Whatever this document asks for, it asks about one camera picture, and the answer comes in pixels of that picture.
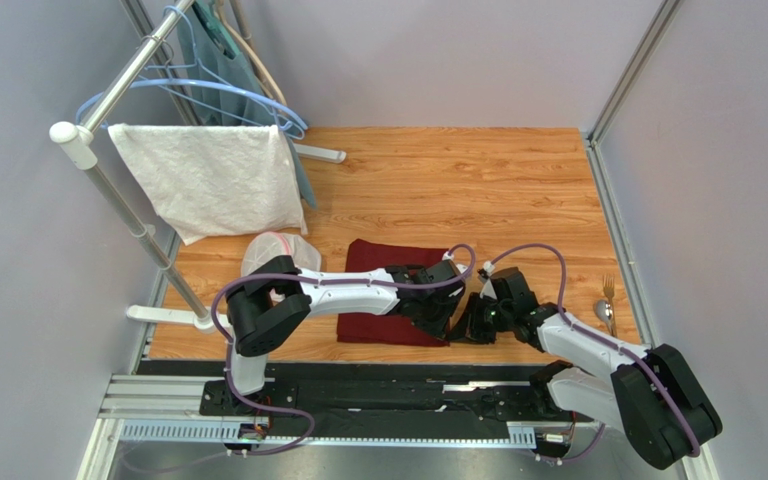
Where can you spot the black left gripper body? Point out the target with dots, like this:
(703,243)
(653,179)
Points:
(437,315)

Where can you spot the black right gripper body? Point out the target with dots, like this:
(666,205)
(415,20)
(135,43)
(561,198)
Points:
(484,322)

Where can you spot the dark red cloth napkin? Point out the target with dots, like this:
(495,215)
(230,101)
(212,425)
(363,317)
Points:
(363,328)

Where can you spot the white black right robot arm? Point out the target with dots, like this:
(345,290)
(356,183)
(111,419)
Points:
(650,394)

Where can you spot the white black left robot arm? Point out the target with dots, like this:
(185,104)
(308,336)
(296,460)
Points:
(266,307)

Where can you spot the white mesh laundry bag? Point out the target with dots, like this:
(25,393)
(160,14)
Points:
(268,245)

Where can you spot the white towel on rack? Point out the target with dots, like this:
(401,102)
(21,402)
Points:
(213,181)

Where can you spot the teal garment on hanger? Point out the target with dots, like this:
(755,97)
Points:
(211,55)

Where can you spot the beige wooden hanger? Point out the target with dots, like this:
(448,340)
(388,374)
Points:
(232,17)

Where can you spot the metal clothes drying rack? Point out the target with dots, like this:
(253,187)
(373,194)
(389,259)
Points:
(151,67)

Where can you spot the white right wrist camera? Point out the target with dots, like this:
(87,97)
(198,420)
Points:
(485,275)

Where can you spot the wooden handled spoon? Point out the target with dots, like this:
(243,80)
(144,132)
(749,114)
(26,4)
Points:
(604,311)

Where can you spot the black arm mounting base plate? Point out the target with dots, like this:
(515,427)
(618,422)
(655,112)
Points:
(387,401)

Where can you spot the wooden handled fork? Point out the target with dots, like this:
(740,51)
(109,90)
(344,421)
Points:
(609,294)

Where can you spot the aluminium frame rail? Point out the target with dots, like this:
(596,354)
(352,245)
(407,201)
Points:
(172,419)

